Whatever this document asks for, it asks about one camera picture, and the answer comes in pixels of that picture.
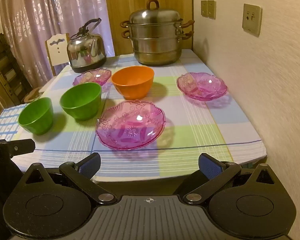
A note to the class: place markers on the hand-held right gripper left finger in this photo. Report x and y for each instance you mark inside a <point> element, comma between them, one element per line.
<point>90,165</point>

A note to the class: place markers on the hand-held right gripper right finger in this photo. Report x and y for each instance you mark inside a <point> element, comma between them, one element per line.
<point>209,166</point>

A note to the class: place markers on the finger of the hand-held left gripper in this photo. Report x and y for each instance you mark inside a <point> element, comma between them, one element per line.
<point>21,147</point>

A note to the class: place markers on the green plastic bowl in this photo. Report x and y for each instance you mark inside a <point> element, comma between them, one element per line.
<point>37,117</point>
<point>81,102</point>

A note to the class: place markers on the pink transparent plate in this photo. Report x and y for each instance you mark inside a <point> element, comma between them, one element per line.
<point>202,87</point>
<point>92,77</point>
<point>130,126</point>

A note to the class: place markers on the orange plastic bowl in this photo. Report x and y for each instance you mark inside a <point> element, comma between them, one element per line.
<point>133,82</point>

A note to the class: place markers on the checked tablecloth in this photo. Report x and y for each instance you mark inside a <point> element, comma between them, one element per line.
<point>195,127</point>

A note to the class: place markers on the black folding rack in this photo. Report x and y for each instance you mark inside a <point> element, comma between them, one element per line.
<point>5,62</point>

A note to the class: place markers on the white wooden chair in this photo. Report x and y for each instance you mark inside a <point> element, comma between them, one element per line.
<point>53,55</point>

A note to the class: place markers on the stainless steel kettle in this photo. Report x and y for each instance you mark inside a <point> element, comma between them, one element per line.
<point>86,51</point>

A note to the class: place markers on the pink lace curtain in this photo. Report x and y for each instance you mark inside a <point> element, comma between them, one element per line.
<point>40,17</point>

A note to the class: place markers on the stainless steel steamer pot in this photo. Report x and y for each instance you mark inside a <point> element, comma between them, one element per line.
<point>156,43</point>

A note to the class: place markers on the wooden door panel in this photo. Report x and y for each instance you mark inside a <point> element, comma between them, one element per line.
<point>120,5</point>

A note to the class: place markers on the beige wall socket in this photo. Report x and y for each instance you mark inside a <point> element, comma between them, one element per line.
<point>251,19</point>

